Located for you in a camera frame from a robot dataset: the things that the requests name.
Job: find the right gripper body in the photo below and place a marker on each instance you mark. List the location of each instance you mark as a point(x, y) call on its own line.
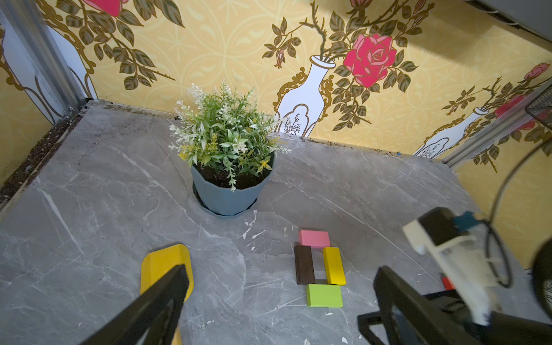
point(502, 329)

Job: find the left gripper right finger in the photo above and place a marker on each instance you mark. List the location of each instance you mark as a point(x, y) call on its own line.
point(409, 317)

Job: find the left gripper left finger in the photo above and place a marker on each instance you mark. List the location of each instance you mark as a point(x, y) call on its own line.
point(153, 317)

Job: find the yellow block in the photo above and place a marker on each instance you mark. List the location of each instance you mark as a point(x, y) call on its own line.
point(334, 266)

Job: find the green block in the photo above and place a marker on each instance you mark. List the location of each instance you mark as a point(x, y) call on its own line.
point(324, 296)

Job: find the dark brown block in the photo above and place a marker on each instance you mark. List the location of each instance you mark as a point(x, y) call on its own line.
point(305, 273)

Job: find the pink block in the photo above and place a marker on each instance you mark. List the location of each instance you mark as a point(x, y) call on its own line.
point(314, 239)

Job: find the red block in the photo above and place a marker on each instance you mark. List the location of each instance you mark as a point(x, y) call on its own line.
point(447, 283)

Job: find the yellow toy shovel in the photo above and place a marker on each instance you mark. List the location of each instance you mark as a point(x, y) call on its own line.
point(157, 263)

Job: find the potted green plant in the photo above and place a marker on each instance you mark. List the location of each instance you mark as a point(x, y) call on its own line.
point(229, 145)

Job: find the black wire mesh basket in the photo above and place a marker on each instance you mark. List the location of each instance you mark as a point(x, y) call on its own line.
point(540, 108)

